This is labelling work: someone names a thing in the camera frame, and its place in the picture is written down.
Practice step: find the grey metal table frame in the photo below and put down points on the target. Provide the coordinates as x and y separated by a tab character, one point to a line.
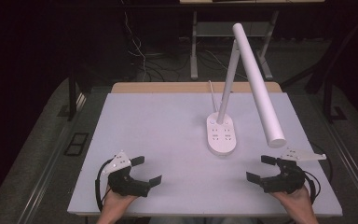
194	59

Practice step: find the black floor frame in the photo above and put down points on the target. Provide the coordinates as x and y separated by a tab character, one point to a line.
76	144

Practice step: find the metal floor rail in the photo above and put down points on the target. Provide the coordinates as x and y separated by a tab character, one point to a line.
48	165
351	161

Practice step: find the person's left hand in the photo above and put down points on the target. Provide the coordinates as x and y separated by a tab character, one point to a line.
116	203

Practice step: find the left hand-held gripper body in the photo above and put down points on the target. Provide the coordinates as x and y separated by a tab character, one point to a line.
127	183

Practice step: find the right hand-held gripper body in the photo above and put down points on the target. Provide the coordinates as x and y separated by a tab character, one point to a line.
287	179

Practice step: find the black metal stand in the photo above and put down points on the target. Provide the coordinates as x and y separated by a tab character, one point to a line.
72	99
328	102

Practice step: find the wooden table board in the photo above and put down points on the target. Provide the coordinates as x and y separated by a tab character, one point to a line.
167	87

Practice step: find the person's right hand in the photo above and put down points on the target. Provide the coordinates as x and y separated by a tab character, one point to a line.
295	201

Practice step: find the white desk lamp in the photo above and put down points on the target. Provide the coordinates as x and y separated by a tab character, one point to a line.
254	77

